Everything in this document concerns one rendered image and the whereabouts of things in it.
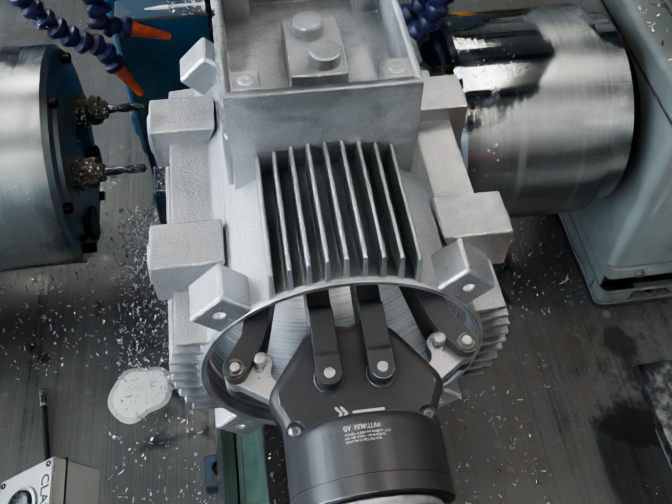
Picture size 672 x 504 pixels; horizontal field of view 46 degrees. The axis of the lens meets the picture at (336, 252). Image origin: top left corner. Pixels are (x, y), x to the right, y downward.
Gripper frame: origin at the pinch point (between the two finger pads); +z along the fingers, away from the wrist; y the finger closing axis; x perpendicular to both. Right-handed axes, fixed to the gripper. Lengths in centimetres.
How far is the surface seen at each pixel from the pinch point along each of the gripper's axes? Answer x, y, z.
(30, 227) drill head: 33.2, 27.2, 19.4
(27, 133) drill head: 25.8, 25.7, 25.7
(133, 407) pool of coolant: 58, 22, 8
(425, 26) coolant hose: 16.2, -13.6, 26.4
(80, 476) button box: 30.0, 20.7, -8.0
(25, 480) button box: 29.9, 25.1, -7.8
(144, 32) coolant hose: 22.5, 13.5, 34.9
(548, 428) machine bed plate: 57, -29, -1
